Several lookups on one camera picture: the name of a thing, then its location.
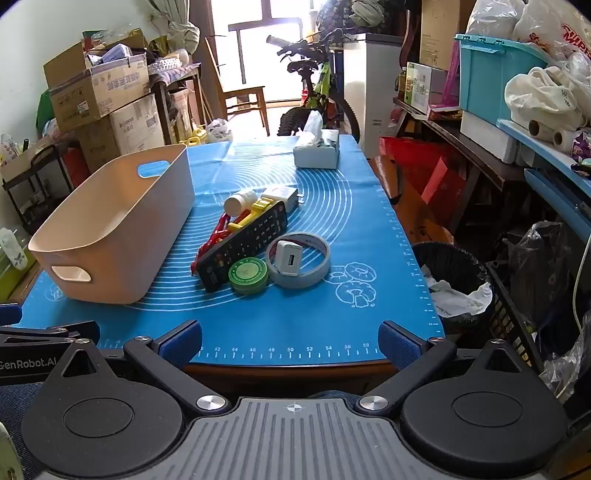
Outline tissue box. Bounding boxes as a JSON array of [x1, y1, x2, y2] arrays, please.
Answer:
[[294, 111, 341, 169]]

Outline tall brown cardboard box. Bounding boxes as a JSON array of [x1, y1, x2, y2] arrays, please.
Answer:
[[419, 0, 476, 72]]

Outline white foam box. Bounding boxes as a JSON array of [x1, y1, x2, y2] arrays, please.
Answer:
[[460, 111, 520, 164]]

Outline white cloth bag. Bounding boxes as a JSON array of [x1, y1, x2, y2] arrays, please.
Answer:
[[504, 67, 589, 132]]

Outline white usb charger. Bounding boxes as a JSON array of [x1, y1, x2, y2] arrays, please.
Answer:
[[275, 240, 304, 278]]

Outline white floor bag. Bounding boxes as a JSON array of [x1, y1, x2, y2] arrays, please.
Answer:
[[205, 119, 233, 144]]

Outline black trash bin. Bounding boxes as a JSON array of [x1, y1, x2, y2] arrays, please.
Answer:
[[411, 242, 495, 335]]

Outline white pill bottle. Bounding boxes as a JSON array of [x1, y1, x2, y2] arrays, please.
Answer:
[[223, 189, 257, 216]]

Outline open cardboard box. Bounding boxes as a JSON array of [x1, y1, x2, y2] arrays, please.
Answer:
[[43, 28, 151, 134]]

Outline yellow floor toy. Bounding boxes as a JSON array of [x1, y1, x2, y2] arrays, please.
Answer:
[[178, 127, 208, 148]]

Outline white power adapter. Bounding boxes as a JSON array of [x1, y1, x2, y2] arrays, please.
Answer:
[[261, 185, 305, 214]]

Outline black trolley cart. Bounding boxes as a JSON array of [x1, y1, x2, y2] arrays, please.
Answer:
[[2, 143, 79, 222]]

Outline black plastic crate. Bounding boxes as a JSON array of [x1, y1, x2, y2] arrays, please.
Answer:
[[485, 261, 555, 384]]

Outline light blue shelf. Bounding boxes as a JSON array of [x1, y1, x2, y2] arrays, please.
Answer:
[[496, 119, 591, 222]]

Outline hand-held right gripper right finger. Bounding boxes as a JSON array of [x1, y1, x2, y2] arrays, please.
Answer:
[[355, 320, 555, 414]]

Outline red paper bag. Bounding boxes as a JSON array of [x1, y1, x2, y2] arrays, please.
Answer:
[[379, 136, 472, 213]]

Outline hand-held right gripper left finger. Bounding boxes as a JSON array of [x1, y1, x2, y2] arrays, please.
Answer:
[[41, 319, 232, 414]]

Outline green curtain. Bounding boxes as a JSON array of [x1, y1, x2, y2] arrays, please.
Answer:
[[154, 0, 201, 65]]

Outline black bicycle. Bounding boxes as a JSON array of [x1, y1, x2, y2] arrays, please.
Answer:
[[265, 28, 361, 144]]

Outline blue silicone mat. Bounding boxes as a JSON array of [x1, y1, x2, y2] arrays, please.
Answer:
[[9, 135, 446, 367]]

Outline grey tape roll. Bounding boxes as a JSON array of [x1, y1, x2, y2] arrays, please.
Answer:
[[265, 232, 331, 289]]

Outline dark wooden shelf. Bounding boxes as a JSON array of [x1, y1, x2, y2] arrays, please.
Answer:
[[392, 97, 527, 236]]

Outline yellow plastic toy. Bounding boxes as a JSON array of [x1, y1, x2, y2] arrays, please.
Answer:
[[228, 196, 278, 232]]

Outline white chest freezer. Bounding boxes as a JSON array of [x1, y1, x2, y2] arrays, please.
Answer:
[[342, 32, 404, 160]]

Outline teal storage bin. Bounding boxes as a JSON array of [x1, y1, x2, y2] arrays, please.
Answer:
[[454, 33, 561, 126]]

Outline black plastic bag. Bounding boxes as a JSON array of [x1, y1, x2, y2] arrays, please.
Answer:
[[501, 222, 578, 324]]

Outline wooden chair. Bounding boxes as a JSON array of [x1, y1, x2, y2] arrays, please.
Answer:
[[205, 37, 271, 137]]

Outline beige plastic basket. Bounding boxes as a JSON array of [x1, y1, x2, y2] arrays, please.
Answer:
[[28, 144, 195, 305]]

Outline green round tin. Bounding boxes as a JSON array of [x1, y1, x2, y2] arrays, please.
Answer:
[[228, 257, 270, 296]]

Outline green printed box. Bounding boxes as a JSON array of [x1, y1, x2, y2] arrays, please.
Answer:
[[404, 61, 448, 116]]

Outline white plastic bags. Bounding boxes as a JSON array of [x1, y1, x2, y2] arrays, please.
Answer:
[[464, 0, 591, 61]]

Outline black remote control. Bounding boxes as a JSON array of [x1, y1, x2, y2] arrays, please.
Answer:
[[196, 202, 289, 294]]

